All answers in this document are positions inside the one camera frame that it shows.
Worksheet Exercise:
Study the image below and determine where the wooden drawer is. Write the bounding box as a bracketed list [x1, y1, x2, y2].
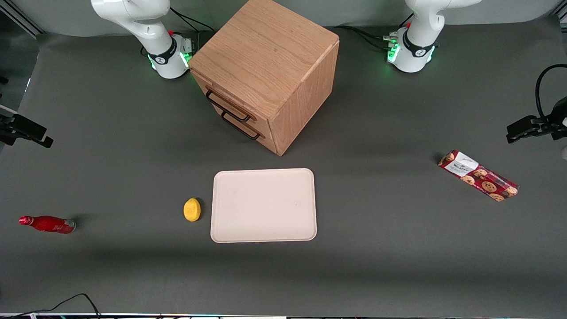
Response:
[193, 74, 272, 133]
[212, 103, 280, 156]

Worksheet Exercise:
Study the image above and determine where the long black drawer handle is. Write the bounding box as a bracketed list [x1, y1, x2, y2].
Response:
[205, 90, 252, 123]

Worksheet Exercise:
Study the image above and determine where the wooden drawer above cabinet base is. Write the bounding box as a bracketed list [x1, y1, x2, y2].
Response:
[212, 103, 280, 156]

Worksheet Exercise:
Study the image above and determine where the oak wooden drawer cabinet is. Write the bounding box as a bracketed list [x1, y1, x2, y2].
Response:
[188, 0, 340, 156]

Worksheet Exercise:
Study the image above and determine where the red cookie box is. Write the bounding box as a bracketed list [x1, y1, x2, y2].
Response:
[438, 149, 520, 202]

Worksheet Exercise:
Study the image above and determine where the red bottle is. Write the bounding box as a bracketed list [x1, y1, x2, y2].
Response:
[19, 215, 77, 234]

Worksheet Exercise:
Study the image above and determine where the yellow lemon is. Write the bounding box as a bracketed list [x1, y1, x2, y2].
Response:
[183, 198, 202, 222]

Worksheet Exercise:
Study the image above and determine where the beige rectangular tray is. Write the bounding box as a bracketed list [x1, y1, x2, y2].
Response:
[210, 168, 318, 243]

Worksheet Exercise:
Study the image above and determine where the black looped camera cable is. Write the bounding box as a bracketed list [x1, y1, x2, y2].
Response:
[535, 64, 567, 121]

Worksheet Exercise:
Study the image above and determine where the aluminium frame profile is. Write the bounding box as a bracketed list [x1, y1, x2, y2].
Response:
[0, 0, 46, 39]

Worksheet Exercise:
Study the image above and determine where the black arm base cable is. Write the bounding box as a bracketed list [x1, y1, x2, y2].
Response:
[170, 7, 216, 34]
[358, 31, 396, 51]
[339, 25, 392, 41]

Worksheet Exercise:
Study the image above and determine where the thin black table-edge cable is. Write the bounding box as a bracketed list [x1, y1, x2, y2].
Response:
[12, 293, 102, 319]

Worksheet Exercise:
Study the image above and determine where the short black drawer handle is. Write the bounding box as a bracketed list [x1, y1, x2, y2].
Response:
[221, 111, 261, 141]

